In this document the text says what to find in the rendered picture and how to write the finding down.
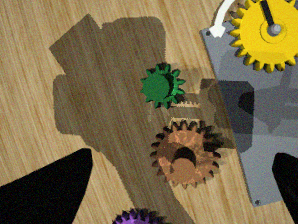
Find purple gear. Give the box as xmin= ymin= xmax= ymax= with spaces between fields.
xmin=112 ymin=208 xmax=160 ymax=224

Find yellow gear with black stripe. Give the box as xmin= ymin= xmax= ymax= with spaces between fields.
xmin=229 ymin=0 xmax=298 ymax=73

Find brown gear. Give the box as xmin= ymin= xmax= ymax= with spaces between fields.
xmin=150 ymin=120 xmax=221 ymax=190

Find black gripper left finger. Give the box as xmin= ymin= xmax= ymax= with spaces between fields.
xmin=0 ymin=148 xmax=93 ymax=224

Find grey flat board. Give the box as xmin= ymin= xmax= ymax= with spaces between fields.
xmin=201 ymin=20 xmax=298 ymax=207

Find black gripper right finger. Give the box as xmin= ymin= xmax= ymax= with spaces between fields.
xmin=272 ymin=153 xmax=298 ymax=224

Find green gear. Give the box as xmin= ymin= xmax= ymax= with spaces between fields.
xmin=140 ymin=63 xmax=186 ymax=109

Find white curved arrow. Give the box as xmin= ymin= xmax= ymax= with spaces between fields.
xmin=209 ymin=0 xmax=235 ymax=38

